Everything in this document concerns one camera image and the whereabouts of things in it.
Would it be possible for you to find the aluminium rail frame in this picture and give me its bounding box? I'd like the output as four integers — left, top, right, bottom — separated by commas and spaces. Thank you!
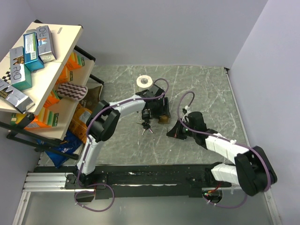
12, 172, 282, 225

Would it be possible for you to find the beige black shelf rack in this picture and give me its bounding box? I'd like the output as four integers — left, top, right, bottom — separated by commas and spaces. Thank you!
0, 24, 104, 160

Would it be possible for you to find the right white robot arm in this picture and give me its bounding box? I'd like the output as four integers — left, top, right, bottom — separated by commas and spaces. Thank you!
166, 112, 278, 196

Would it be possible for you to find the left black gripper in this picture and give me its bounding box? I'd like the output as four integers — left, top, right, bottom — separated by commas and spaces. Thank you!
150, 98, 170, 120

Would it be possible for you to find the white tape roll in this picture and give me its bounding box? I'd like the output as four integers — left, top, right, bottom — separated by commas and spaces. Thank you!
136, 75, 153, 90

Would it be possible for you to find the black key bunch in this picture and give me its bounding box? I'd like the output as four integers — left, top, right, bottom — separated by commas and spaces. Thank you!
137, 121, 153, 135

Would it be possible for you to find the purple cable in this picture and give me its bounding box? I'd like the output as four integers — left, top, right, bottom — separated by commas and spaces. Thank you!
76, 78, 170, 176
177, 91, 272, 193

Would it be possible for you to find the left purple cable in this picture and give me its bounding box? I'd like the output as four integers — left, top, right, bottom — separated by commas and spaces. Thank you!
76, 78, 170, 176

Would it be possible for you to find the black padlock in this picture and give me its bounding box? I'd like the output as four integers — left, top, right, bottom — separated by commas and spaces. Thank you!
142, 109, 150, 122

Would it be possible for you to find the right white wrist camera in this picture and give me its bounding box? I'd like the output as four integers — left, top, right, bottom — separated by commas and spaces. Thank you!
182, 105, 191, 122

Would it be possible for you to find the brown snack bag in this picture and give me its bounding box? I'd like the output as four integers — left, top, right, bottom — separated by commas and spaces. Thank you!
79, 82, 103, 111

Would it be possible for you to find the silver teal RIO box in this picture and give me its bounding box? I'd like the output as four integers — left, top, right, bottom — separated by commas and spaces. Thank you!
9, 46, 32, 90

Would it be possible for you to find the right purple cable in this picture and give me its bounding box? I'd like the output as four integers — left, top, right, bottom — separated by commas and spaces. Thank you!
177, 91, 272, 193

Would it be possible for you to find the brass padlock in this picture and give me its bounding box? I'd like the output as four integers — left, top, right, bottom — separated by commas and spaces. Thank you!
158, 115, 170, 124

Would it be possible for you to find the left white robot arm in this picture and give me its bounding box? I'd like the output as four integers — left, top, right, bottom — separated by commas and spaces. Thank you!
75, 84, 171, 188

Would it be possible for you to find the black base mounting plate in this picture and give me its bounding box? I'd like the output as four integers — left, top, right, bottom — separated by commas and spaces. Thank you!
72, 164, 231, 199

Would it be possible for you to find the silver RIO box upright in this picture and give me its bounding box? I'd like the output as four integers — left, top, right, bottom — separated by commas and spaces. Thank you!
36, 25, 56, 63

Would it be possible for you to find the blue snack bag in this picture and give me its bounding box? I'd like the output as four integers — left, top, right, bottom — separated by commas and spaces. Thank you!
38, 130, 83, 168

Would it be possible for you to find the orange sponge pack stack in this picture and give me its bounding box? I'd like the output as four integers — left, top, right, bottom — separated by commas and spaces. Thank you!
24, 62, 78, 139

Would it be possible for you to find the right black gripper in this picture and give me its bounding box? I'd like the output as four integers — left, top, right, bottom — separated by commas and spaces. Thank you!
167, 118, 196, 140

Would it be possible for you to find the orange snack bag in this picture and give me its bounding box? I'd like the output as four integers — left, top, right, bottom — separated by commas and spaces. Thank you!
68, 104, 91, 144

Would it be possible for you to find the silver crumpled box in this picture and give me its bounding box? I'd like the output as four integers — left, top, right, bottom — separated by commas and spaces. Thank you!
0, 80, 35, 114

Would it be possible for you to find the blue teal carton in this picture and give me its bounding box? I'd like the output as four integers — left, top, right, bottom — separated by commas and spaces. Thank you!
23, 32, 45, 72

